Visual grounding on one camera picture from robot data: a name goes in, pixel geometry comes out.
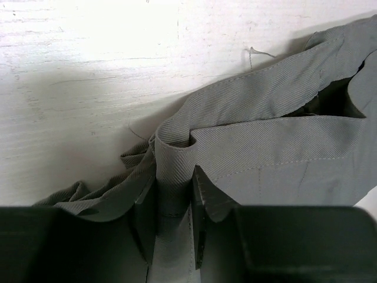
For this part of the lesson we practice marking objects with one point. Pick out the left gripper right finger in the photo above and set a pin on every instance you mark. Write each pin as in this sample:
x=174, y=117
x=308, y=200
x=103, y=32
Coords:
x=236, y=243

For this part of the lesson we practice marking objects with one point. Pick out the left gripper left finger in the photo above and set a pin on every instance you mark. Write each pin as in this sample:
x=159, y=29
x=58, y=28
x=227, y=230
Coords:
x=112, y=241

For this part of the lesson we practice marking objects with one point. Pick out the grey pleated skirt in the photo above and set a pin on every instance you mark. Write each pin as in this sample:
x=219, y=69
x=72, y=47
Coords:
x=302, y=131

